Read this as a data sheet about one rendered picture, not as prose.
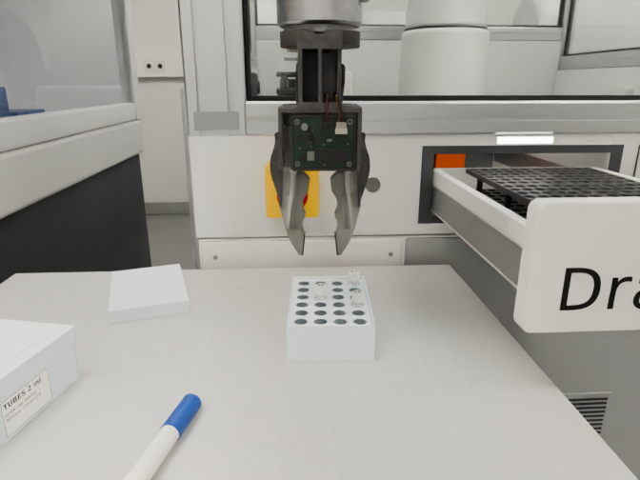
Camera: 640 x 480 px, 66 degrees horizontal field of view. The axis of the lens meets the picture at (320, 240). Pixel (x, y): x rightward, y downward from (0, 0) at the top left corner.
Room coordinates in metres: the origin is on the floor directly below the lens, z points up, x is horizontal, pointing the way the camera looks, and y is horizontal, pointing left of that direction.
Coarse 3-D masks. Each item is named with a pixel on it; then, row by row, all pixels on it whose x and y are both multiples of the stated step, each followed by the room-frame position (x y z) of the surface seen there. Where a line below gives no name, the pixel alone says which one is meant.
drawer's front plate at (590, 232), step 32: (544, 224) 0.36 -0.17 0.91; (576, 224) 0.37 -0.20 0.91; (608, 224) 0.37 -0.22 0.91; (544, 256) 0.36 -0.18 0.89; (576, 256) 0.37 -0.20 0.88; (608, 256) 0.37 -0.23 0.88; (544, 288) 0.36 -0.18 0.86; (576, 288) 0.37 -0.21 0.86; (608, 288) 0.37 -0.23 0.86; (544, 320) 0.36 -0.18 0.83; (576, 320) 0.37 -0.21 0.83; (608, 320) 0.37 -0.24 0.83
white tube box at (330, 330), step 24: (312, 288) 0.51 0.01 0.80; (336, 288) 0.51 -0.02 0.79; (360, 288) 0.51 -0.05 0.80; (288, 312) 0.44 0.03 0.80; (312, 312) 0.45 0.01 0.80; (336, 312) 0.46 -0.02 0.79; (360, 312) 0.46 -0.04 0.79; (288, 336) 0.42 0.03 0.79; (312, 336) 0.42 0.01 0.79; (336, 336) 0.42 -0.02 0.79; (360, 336) 0.42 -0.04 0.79; (288, 360) 0.42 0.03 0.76; (312, 360) 0.42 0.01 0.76; (336, 360) 0.42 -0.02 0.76; (360, 360) 0.42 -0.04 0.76
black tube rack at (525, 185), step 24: (528, 168) 0.69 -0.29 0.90; (552, 168) 0.69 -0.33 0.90; (576, 168) 0.69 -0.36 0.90; (480, 192) 0.66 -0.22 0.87; (504, 192) 0.56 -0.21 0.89; (528, 192) 0.53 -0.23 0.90; (552, 192) 0.53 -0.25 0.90; (576, 192) 0.53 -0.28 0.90; (600, 192) 0.53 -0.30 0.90; (624, 192) 0.53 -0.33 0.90
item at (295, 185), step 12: (288, 168) 0.48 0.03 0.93; (288, 180) 0.48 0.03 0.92; (300, 180) 0.48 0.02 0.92; (288, 192) 0.48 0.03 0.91; (300, 192) 0.48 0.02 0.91; (288, 204) 0.48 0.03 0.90; (300, 204) 0.48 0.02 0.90; (288, 216) 0.44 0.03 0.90; (300, 216) 0.48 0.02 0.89; (288, 228) 0.45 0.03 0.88; (300, 228) 0.48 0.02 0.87; (300, 240) 0.48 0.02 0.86; (300, 252) 0.48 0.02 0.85
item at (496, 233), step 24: (456, 168) 0.73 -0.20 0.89; (480, 168) 0.73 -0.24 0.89; (504, 168) 0.73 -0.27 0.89; (600, 168) 0.73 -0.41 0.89; (432, 192) 0.70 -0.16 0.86; (456, 192) 0.60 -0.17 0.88; (456, 216) 0.59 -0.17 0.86; (480, 216) 0.52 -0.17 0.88; (504, 216) 0.46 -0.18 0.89; (480, 240) 0.51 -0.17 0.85; (504, 240) 0.45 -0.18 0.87; (504, 264) 0.45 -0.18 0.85
